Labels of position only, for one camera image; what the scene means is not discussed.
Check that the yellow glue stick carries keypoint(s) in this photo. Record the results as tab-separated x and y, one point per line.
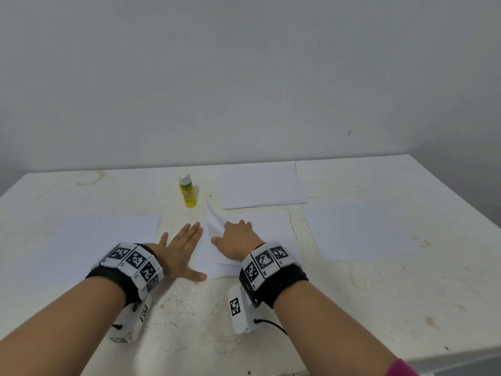
188	192

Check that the person's left hand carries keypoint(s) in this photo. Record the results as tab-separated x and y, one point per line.
178	254

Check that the person's left forearm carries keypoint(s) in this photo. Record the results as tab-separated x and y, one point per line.
51	333

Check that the black marker wristband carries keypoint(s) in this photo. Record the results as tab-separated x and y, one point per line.
125	270
272	271

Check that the stack of white paper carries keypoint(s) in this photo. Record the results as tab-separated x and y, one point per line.
98	246
360	229

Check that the person's right hand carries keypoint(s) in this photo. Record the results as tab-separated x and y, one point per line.
239	240

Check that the pink sleeve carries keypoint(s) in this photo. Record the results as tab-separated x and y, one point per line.
401	367

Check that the person's right forearm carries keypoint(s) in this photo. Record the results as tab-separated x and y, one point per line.
336	336

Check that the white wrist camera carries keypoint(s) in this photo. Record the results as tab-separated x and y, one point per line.
131	321
241	309

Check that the glued white paper sheet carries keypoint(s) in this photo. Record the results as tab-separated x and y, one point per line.
262	184
274	227

